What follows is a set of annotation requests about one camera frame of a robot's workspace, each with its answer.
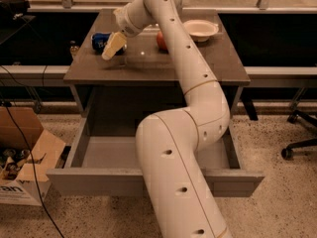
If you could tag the small glass bottle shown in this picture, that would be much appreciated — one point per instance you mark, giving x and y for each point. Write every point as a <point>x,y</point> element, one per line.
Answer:
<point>74,48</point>

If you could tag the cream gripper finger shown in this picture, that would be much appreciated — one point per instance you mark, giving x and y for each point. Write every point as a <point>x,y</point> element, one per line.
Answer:
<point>115,42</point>

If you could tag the black bag on desk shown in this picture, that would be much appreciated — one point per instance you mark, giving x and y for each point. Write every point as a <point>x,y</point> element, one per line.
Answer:
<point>10,8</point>

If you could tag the black office chair base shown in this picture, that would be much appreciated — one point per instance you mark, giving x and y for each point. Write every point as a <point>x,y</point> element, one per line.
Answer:
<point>304,135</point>

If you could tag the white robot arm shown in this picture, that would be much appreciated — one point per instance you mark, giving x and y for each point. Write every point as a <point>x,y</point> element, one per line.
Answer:
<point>167,142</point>

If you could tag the open grey top drawer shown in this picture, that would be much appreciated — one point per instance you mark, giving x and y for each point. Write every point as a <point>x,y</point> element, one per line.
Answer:
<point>102,158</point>

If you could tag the white bowl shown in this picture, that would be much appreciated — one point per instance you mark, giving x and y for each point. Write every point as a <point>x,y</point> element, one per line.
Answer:
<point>201,30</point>

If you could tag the grey cabinet with glossy top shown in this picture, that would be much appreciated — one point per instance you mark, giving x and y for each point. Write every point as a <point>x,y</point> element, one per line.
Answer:
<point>144,64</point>

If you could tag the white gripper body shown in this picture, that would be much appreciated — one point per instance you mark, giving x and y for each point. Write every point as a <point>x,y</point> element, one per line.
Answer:
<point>125,23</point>

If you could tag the cardboard box with cans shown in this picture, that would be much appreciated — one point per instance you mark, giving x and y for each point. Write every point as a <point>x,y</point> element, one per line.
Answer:
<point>28,150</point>

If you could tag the red apple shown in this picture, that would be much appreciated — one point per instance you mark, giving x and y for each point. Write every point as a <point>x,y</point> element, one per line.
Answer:
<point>161,42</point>

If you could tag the blue pepsi can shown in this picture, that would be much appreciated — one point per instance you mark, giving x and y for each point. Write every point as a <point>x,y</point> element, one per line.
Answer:
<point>99,41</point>

